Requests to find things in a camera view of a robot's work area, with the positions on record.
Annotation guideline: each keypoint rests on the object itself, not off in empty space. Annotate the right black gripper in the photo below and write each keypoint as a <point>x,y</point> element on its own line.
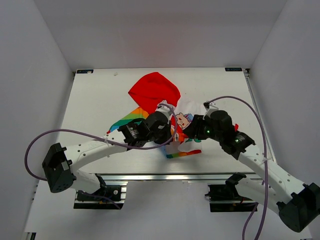
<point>195,126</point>

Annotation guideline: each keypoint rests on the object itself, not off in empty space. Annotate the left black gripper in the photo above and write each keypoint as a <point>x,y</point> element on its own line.
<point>167,134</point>

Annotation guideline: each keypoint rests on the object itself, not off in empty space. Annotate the red white rainbow kids jacket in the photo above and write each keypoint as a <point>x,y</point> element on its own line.
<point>153,89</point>

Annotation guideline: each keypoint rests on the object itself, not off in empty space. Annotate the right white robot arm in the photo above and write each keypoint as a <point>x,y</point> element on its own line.
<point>296,203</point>

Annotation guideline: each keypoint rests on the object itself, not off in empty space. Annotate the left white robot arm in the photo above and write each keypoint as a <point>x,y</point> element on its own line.
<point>62,165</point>

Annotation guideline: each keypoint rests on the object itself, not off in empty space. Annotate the right blue corner label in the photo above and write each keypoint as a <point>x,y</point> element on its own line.
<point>233,69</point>

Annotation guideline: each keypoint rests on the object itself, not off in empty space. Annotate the blue corner label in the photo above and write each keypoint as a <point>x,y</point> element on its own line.
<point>233,69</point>
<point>84,71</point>

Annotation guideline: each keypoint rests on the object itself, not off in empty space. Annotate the left blue corner label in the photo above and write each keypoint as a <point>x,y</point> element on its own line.
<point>84,71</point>

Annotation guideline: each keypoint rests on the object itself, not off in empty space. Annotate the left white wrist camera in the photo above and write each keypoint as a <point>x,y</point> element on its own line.
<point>165,109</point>

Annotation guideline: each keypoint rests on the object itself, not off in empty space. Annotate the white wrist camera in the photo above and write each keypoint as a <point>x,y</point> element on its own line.
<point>210,107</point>
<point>165,109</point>

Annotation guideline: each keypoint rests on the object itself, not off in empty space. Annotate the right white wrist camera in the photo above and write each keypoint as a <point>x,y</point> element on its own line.
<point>210,107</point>

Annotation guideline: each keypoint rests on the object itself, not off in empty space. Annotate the aluminium table front rail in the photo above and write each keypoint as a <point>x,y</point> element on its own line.
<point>207,177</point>

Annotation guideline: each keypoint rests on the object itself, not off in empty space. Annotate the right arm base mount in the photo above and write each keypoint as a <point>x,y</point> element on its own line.
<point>224,198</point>

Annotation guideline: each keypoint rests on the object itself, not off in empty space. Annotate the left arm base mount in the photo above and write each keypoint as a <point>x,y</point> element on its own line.
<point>108,197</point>

